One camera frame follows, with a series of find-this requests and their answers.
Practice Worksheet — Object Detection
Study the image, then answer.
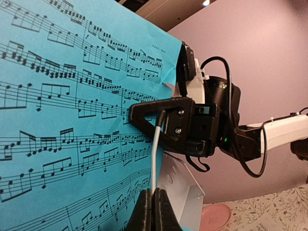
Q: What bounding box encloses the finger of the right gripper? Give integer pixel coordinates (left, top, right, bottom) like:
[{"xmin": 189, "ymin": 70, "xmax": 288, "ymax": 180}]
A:
[{"xmin": 129, "ymin": 97, "xmax": 195, "ymax": 154}]

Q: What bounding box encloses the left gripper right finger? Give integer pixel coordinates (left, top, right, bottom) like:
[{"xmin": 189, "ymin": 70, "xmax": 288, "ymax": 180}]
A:
[{"xmin": 154, "ymin": 188, "xmax": 182, "ymax": 231}]

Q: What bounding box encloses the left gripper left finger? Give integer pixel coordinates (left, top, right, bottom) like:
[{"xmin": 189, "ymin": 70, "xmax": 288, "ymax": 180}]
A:
[{"xmin": 125, "ymin": 189, "xmax": 152, "ymax": 231}]

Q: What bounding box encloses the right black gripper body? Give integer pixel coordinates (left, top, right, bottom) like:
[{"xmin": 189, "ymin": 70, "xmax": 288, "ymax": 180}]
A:
[{"xmin": 165, "ymin": 103, "xmax": 222, "ymax": 156}]

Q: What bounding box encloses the light blue music stand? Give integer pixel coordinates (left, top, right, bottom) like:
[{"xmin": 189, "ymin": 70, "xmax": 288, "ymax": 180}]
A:
[{"xmin": 150, "ymin": 109, "xmax": 205, "ymax": 231}]

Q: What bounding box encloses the blue sheet music page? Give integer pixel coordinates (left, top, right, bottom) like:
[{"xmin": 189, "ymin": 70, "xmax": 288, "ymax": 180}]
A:
[{"xmin": 0, "ymin": 0, "xmax": 182, "ymax": 231}]

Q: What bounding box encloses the pink plate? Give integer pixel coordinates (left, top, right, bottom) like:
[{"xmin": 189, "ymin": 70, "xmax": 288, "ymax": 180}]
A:
[{"xmin": 199, "ymin": 204, "xmax": 231, "ymax": 231}]

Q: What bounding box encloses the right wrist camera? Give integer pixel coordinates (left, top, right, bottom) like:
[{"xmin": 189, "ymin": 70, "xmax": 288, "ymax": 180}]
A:
[{"xmin": 173, "ymin": 42, "xmax": 205, "ymax": 104}]

